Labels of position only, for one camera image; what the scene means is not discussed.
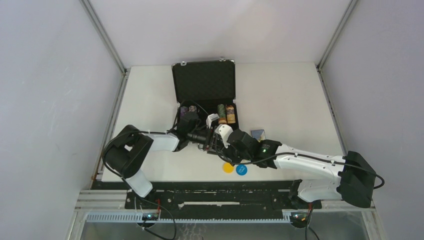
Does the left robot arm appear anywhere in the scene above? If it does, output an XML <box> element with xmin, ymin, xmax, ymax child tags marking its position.
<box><xmin>101</xmin><ymin>111</ymin><xmax>219</xmax><ymax>209</ymax></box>

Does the grey cable duct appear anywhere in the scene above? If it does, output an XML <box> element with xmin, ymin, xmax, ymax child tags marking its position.
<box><xmin>86</xmin><ymin>211</ymin><xmax>294</xmax><ymax>224</ymax></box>

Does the shrink-wrapped blue chip stack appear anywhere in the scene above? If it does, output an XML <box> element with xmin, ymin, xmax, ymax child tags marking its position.
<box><xmin>179</xmin><ymin>106</ymin><xmax>189</xmax><ymax>116</ymax></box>

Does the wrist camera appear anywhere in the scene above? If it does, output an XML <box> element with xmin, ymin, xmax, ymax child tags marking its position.
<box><xmin>206</xmin><ymin>113</ymin><xmax>220</xmax><ymax>129</ymax></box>
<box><xmin>214</xmin><ymin>124</ymin><xmax>233</xmax><ymax>149</ymax></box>

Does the yellow chip stack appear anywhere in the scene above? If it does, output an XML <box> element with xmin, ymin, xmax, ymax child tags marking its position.
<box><xmin>225</xmin><ymin>105</ymin><xmax>236</xmax><ymax>124</ymax></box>

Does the playing card deck box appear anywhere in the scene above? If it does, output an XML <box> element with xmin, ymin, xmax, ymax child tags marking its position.
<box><xmin>250</xmin><ymin>129</ymin><xmax>267</xmax><ymax>142</ymax></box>

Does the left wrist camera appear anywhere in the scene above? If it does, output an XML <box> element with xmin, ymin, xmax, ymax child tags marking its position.
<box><xmin>206</xmin><ymin>113</ymin><xmax>220</xmax><ymax>129</ymax></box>

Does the right circuit board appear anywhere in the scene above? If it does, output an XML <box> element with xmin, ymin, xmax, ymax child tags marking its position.
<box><xmin>290</xmin><ymin>212</ymin><xmax>309</xmax><ymax>222</ymax></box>

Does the left aluminium frame post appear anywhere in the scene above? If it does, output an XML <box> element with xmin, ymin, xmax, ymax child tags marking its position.
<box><xmin>65</xmin><ymin>0</ymin><xmax>128</xmax><ymax>240</ymax></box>

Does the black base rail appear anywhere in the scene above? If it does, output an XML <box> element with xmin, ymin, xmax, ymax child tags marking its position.
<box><xmin>124</xmin><ymin>180</ymin><xmax>311</xmax><ymax>220</ymax></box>

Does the black aluminium poker case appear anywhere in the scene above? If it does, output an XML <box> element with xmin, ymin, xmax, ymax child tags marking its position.
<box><xmin>171</xmin><ymin>59</ymin><xmax>239</xmax><ymax>131</ymax></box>

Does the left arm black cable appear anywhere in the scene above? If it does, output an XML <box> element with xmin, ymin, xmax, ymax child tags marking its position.
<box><xmin>101</xmin><ymin>100</ymin><xmax>210</xmax><ymax>181</ymax></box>

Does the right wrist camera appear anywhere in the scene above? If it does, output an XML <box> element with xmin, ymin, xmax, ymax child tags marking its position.
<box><xmin>214</xmin><ymin>124</ymin><xmax>233</xmax><ymax>149</ymax></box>

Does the left circuit board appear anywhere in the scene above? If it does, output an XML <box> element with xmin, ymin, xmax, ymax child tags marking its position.
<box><xmin>141</xmin><ymin>213</ymin><xmax>159</xmax><ymax>222</ymax></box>

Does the yellow round button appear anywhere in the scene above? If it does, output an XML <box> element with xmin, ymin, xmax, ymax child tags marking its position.
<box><xmin>222</xmin><ymin>162</ymin><xmax>235</xmax><ymax>174</ymax></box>

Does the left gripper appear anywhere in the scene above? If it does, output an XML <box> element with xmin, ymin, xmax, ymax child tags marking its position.
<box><xmin>187</xmin><ymin>127</ymin><xmax>224</xmax><ymax>157</ymax></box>

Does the circuit board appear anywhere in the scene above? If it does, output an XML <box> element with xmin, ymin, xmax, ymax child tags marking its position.
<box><xmin>290</xmin><ymin>212</ymin><xmax>309</xmax><ymax>222</ymax></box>
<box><xmin>141</xmin><ymin>213</ymin><xmax>159</xmax><ymax>222</ymax></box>

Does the right aluminium frame post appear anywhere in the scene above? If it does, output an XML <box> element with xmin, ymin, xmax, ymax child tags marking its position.
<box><xmin>316</xmin><ymin>0</ymin><xmax>387</xmax><ymax>240</ymax></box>

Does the blue round button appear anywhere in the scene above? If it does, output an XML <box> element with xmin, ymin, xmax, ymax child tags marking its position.
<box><xmin>235</xmin><ymin>164</ymin><xmax>248</xmax><ymax>176</ymax></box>

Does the aluminium frame post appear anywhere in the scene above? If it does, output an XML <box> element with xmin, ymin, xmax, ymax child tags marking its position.
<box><xmin>65</xmin><ymin>0</ymin><xmax>128</xmax><ymax>240</ymax></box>
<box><xmin>316</xmin><ymin>0</ymin><xmax>387</xmax><ymax>240</ymax></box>

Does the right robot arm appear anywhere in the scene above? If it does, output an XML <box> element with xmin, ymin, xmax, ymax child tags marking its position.
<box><xmin>210</xmin><ymin>129</ymin><xmax>380</xmax><ymax>208</ymax></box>

